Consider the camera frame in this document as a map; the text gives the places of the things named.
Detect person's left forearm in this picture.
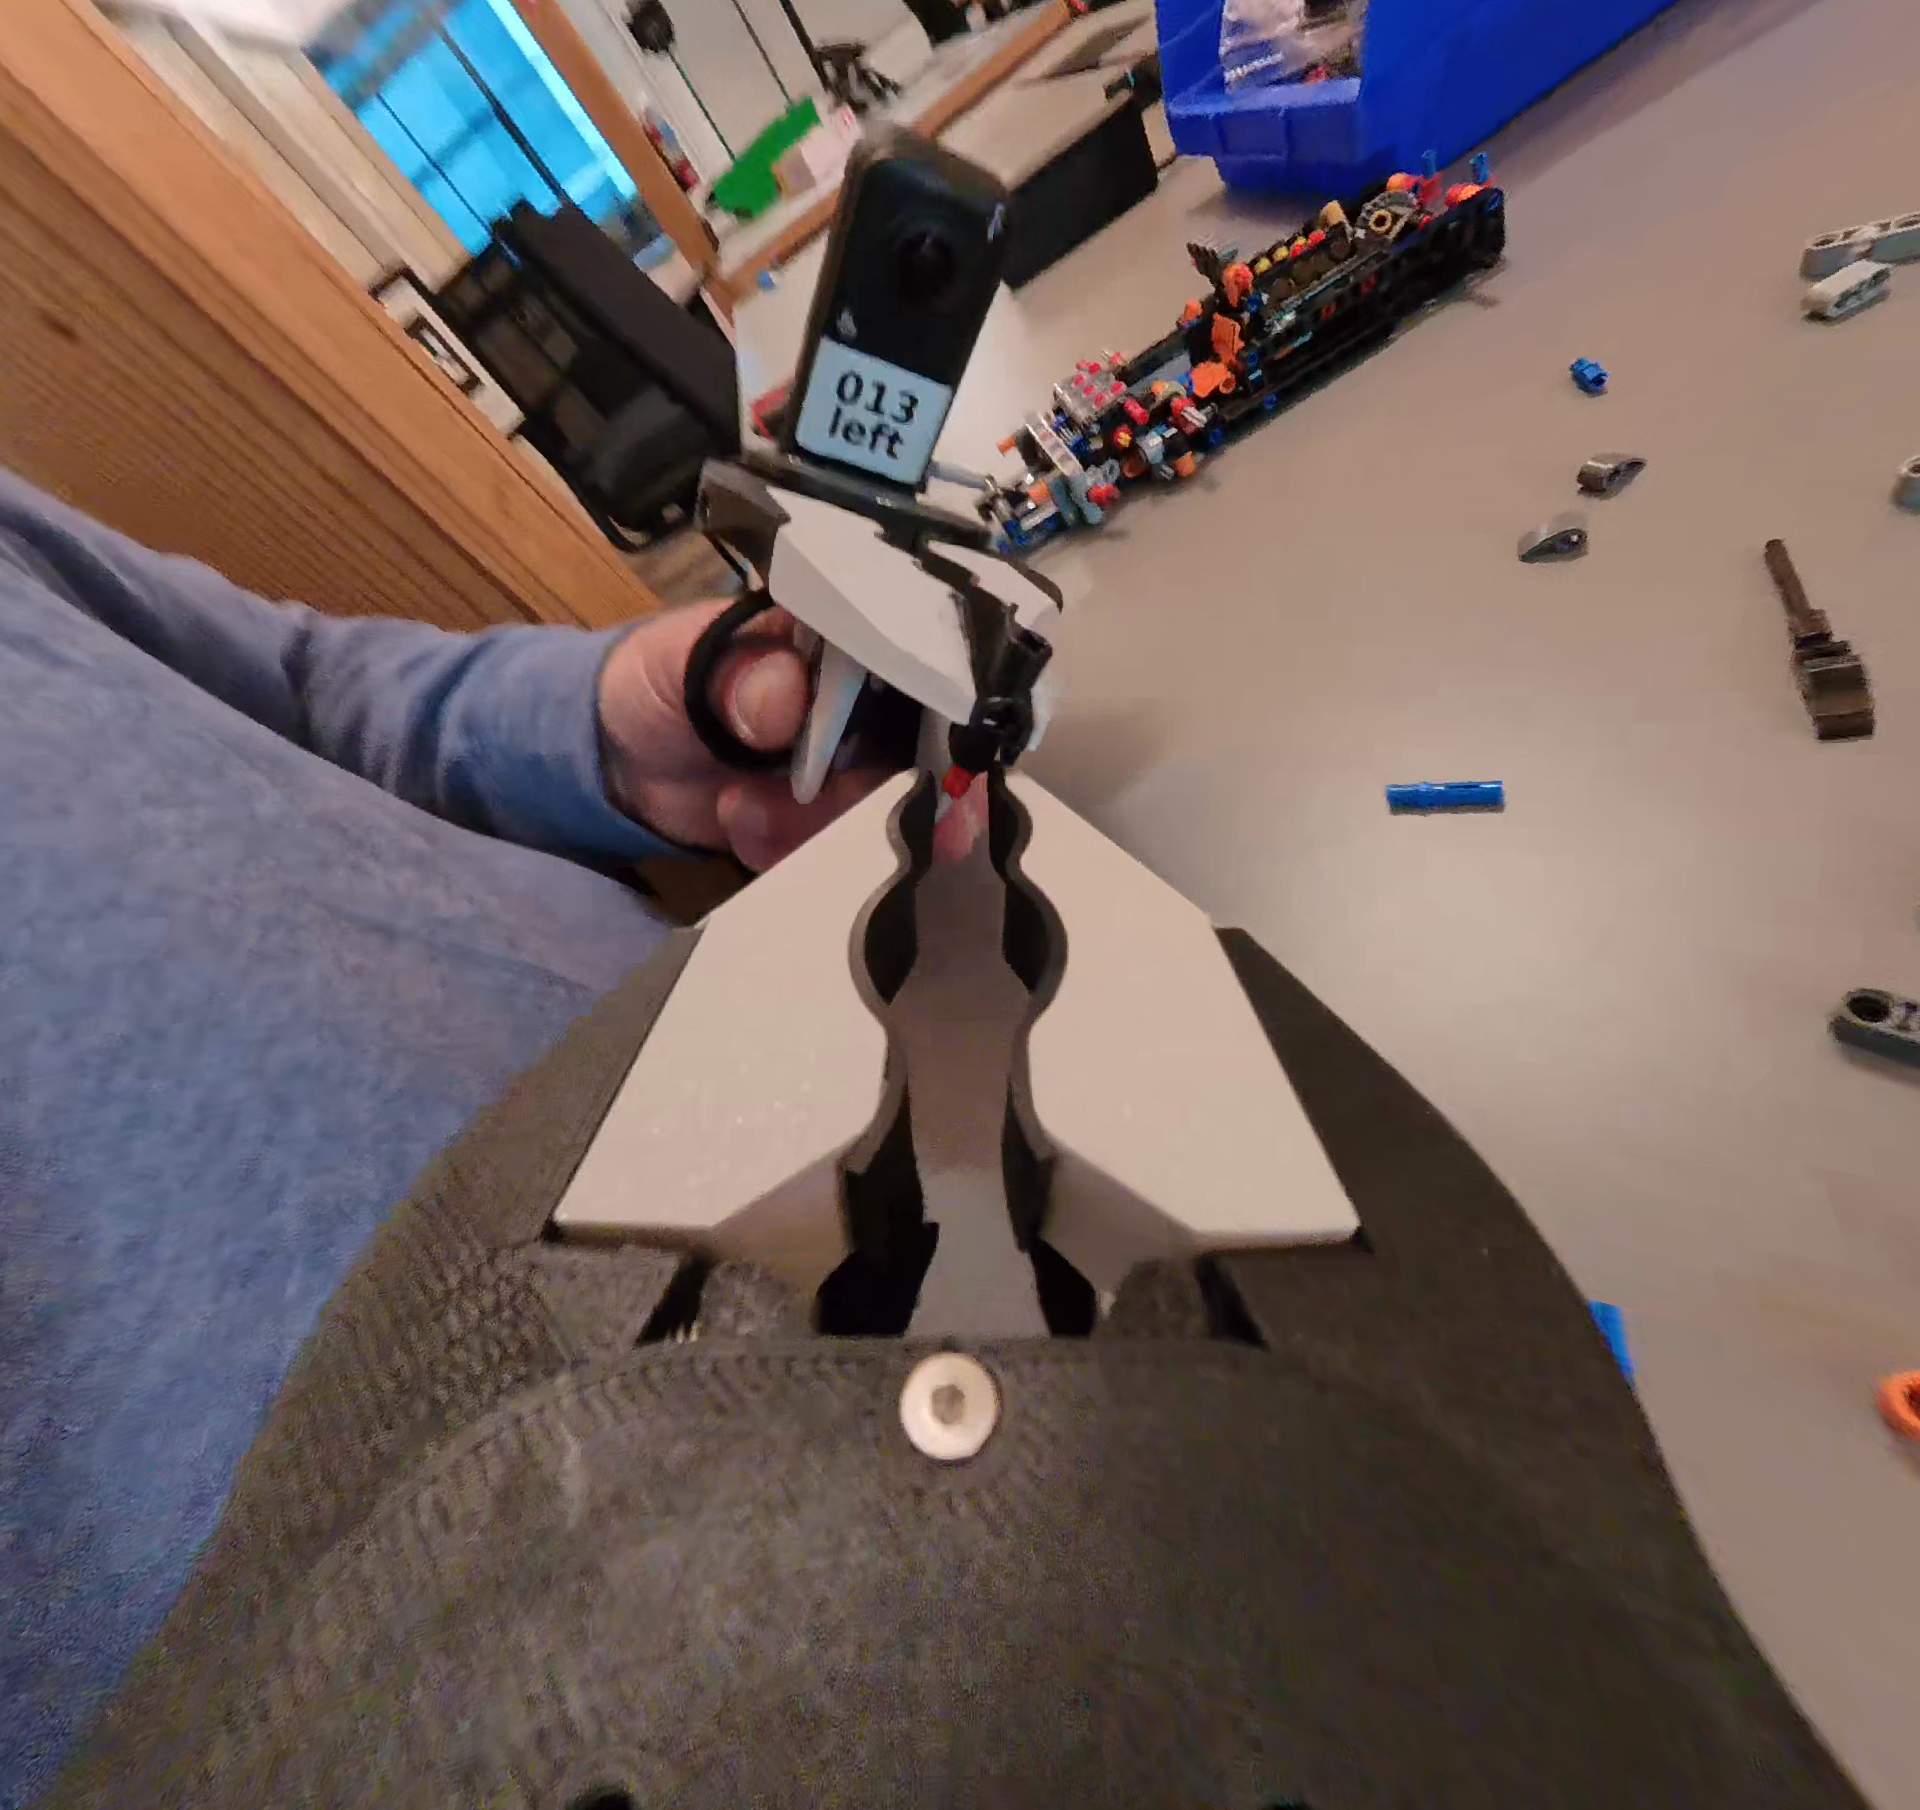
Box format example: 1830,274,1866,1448
0,467,678,868

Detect long grey lego beam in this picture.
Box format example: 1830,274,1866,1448
1798,209,1920,286

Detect black lego technic chassis model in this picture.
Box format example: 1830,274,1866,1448
987,148,1510,555

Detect wooden slatted partition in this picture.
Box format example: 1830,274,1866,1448
0,0,665,629

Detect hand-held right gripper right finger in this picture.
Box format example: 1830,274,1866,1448
980,769,1363,1335

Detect green background object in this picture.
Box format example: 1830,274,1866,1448
709,99,826,226

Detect black office chairs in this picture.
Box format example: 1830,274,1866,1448
428,196,747,546

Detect blue plastic parts bin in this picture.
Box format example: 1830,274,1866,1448
1154,0,1848,196

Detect person's left hand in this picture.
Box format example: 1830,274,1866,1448
597,594,985,879

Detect black lego axle piece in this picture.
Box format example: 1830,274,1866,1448
1762,537,1879,744

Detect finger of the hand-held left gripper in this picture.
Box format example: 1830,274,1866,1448
991,594,1062,762
766,510,980,718

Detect black lego connector red pins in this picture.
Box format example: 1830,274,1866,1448
942,584,1057,809

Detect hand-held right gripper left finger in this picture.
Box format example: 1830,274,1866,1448
551,772,932,1335

